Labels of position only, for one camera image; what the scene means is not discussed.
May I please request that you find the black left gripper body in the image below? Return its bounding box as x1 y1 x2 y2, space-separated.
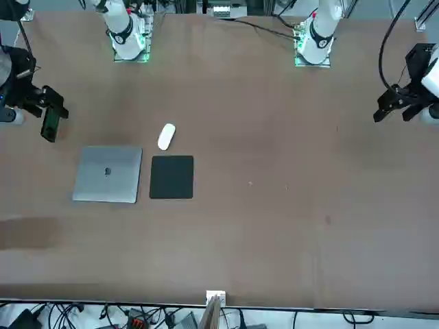
405 42 435 100

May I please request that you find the camera mounting post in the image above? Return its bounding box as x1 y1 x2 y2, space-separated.
198 295 222 329

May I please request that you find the white power block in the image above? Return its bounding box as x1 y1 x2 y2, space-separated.
212 3 231 19

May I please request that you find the white table edge bracket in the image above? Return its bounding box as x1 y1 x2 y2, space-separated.
205 289 228 306

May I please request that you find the silver closed laptop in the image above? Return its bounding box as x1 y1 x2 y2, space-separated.
71 146 143 204

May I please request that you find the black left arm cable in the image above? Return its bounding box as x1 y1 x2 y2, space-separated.
378 0 412 92

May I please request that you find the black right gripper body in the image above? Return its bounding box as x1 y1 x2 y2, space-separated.
10 46 38 103

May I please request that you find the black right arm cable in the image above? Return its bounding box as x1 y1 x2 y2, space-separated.
15 19 35 70

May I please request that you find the black power adapter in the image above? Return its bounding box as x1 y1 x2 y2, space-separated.
7 308 43 329

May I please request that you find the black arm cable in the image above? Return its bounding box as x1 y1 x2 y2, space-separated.
378 0 412 92
15 19 35 70

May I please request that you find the dark green model phone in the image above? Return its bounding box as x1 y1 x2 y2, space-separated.
40 106 62 143

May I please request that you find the red and black device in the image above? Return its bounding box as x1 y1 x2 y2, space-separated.
126 309 146 328

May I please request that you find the black mouse pad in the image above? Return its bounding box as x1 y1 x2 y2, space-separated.
149 155 195 200

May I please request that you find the white computer mouse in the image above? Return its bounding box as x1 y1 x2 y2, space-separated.
157 123 177 151

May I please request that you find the black cable across table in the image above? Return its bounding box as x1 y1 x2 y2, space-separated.
219 16 298 39

